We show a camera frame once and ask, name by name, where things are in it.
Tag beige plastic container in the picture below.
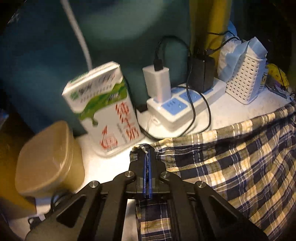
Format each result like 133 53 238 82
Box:
15 120 86 197

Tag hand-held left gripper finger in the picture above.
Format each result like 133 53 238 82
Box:
25 148 148 241
148 148 269 241

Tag white charger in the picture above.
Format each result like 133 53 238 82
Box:
143 65 172 103

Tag white desk lamp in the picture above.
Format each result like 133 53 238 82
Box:
60 0 93 71

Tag yellow curtain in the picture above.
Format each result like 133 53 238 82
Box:
190 0 232 63

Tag teal curtain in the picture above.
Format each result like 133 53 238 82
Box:
0 0 192 137

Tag plaid pants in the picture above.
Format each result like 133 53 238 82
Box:
129 93 296 241

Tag black charger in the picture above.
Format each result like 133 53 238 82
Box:
188 54 215 93

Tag yellow snack bag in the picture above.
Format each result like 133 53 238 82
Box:
266 64 289 87

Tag white power strip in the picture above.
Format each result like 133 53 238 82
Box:
147 77 227 139

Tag white plastic bag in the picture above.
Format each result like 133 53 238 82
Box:
218 22 269 81

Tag black cable bundle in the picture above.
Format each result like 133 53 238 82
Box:
28 192 70 230

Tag black charging cable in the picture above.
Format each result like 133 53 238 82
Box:
136 35 212 141
207 30 241 55

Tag green and white milk carton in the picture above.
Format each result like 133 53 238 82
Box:
62 61 145 158

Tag white mug with bear print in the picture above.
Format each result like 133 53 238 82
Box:
260 67 270 90

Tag white perforated basket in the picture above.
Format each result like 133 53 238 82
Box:
225 40 269 105

